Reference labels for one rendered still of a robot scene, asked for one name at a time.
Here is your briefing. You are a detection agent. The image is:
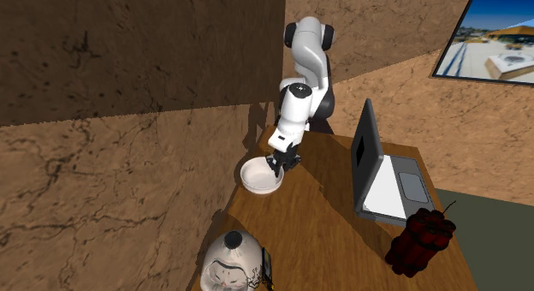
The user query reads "white round figure toy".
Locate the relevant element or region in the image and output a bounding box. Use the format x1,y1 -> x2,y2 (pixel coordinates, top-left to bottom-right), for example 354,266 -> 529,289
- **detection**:
199,230 -> 275,291

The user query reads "grey open laptop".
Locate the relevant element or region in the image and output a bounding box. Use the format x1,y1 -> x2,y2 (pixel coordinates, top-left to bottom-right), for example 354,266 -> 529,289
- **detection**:
350,98 -> 436,229

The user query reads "dark robot stand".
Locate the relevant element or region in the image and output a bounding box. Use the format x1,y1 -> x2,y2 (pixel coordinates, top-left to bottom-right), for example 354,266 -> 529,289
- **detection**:
307,116 -> 335,136

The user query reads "brown wooden desk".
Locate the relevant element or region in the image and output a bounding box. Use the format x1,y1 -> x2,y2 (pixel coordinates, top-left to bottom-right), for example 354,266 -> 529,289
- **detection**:
190,125 -> 478,291

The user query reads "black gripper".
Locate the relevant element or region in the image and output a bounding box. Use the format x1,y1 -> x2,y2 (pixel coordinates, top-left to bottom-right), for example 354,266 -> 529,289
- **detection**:
265,141 -> 302,179

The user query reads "white round bowl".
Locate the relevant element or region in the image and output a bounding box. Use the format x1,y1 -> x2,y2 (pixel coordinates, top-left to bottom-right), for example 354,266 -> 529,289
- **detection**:
240,157 -> 285,195

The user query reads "red dynamite stick bundle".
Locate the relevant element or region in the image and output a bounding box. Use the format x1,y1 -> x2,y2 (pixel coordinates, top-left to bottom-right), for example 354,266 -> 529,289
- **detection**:
383,199 -> 458,279

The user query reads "framed wall picture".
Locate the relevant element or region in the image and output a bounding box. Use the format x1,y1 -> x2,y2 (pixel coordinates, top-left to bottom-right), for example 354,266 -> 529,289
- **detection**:
430,0 -> 534,88

